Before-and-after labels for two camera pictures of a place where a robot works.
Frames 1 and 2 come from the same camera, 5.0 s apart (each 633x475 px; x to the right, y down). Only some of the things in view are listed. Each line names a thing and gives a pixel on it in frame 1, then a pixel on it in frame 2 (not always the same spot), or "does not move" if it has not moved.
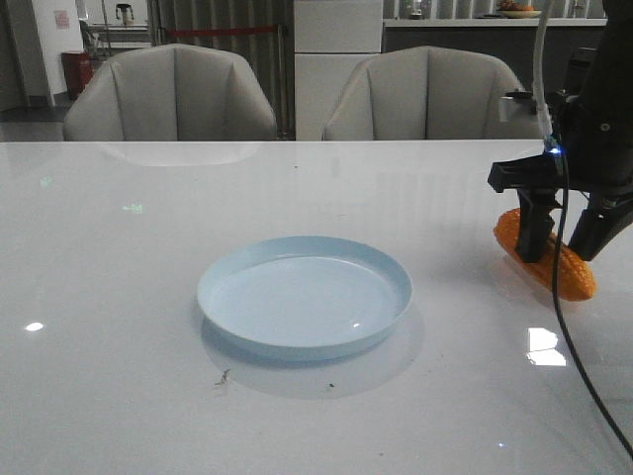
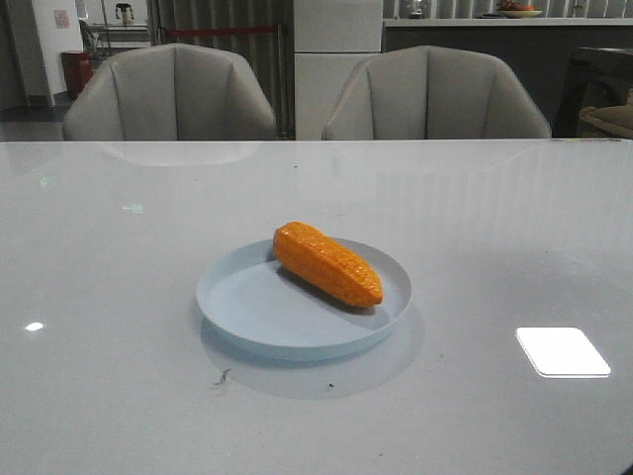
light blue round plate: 302,298 does not move
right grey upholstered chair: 426,93 does not move
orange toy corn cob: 577,279 → 325,263
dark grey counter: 512,40 does not move
